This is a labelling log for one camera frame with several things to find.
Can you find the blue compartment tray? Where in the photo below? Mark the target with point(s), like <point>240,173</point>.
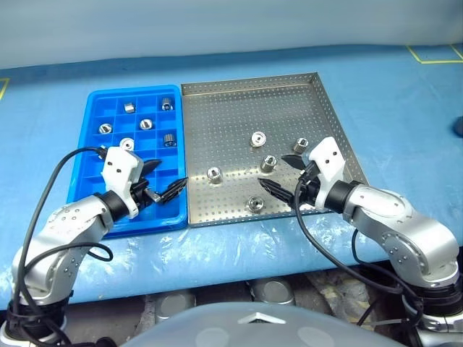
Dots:
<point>148,105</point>

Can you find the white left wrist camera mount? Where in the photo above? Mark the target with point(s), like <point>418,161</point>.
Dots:
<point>119,166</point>

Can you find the blue plastic table cover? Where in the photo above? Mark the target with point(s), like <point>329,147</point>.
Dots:
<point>398,108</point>

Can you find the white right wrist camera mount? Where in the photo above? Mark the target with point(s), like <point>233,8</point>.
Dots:
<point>327,159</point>

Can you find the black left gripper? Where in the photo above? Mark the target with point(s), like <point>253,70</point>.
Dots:
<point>144,193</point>

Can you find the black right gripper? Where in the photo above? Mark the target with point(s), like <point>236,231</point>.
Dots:
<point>309,188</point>

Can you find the perforated metal tray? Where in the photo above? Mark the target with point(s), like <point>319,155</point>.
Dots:
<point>224,119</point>

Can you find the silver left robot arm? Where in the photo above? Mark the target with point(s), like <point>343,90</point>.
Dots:
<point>72,224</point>

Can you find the grey round drum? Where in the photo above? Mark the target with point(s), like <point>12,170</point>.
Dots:
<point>273,291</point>
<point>175,303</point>

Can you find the metal nut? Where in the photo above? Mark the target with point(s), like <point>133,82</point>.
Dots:
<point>255,203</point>
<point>166,105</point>
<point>130,107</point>
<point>214,174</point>
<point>105,128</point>
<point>257,139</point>
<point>300,144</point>
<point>168,139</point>
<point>268,163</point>
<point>146,124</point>
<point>127,144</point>

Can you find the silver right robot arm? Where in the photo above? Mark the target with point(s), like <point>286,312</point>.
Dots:
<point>398,220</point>

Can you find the grey robot torso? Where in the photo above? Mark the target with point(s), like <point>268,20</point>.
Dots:
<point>217,325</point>

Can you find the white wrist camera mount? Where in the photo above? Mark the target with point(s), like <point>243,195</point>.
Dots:
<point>119,166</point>
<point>327,159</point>

